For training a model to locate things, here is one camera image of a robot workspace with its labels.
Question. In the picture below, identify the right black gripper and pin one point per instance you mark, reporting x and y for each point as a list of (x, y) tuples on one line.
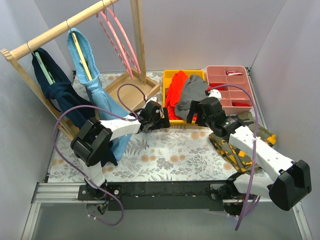
[(195, 111)]

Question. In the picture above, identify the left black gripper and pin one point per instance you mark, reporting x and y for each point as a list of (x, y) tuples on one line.
[(162, 119)]

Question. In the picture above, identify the grey drawstring shorts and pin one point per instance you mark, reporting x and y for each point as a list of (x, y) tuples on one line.
[(193, 90)]

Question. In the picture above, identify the yellow plastic tray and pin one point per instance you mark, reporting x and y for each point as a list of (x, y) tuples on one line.
[(168, 74)]

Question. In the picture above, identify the pink wire hanger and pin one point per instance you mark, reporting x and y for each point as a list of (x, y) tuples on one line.
[(114, 40), (133, 61)]

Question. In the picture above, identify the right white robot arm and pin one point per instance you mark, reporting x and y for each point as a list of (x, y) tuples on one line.
[(289, 181)]

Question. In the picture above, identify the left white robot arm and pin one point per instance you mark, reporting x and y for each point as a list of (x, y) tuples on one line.
[(93, 142)]

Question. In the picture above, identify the orange shorts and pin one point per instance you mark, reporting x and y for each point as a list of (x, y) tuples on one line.
[(174, 92)]

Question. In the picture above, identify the camouflage shorts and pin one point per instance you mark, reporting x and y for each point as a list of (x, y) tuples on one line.
[(236, 157)]

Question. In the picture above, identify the light blue shorts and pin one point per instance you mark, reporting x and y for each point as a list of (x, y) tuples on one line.
[(97, 95)]

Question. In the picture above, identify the navy blue shorts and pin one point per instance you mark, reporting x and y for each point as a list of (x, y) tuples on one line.
[(66, 97)]

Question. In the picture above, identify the yellow hanger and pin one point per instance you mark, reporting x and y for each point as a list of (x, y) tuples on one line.
[(81, 56)]

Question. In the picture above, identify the pale green hanger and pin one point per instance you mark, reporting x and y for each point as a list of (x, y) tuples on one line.
[(46, 73)]

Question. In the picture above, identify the red cloth middle compartment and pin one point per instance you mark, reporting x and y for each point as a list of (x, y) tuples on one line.
[(219, 86)]

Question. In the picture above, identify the red cloth compartment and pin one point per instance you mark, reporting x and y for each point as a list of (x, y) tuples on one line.
[(241, 104), (219, 86)]

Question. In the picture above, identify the floral table mat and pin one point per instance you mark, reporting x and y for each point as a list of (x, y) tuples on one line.
[(179, 153)]

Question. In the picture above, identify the red cloth lower compartment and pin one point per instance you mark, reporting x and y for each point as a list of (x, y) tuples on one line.
[(241, 104)]

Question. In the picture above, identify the wooden clothes rack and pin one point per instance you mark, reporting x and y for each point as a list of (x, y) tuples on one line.
[(130, 88)]

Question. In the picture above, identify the pink compartment organizer box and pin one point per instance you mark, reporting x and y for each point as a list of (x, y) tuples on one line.
[(238, 87)]

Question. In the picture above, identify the red white cloth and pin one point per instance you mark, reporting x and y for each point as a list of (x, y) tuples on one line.
[(233, 73)]

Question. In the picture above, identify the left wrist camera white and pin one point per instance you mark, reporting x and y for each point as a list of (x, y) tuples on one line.
[(153, 98)]

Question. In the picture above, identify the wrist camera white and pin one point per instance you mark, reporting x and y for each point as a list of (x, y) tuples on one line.
[(153, 98), (213, 93)]

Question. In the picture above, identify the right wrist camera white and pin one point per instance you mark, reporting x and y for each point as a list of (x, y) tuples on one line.
[(213, 93)]

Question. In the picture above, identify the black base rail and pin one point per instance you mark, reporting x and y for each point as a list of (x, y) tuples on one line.
[(212, 195)]

